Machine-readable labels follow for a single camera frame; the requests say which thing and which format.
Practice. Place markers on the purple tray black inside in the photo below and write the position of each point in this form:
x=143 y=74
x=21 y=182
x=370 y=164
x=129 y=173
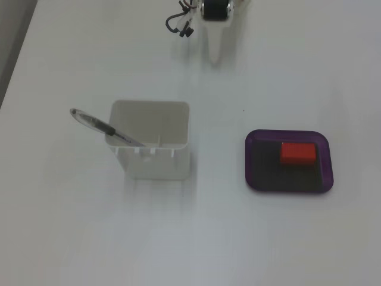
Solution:
x=265 y=167

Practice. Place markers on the black clamp knob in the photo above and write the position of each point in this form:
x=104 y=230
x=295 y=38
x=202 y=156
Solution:
x=186 y=29

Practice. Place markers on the black pen clear cap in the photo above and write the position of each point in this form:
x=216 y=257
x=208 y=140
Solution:
x=95 y=122

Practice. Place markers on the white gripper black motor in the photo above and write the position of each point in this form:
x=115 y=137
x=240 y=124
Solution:
x=216 y=9

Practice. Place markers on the white plastic container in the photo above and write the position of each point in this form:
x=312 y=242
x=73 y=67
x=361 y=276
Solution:
x=157 y=165

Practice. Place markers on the red cube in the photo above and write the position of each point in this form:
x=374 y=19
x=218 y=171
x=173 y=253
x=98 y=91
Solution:
x=297 y=153

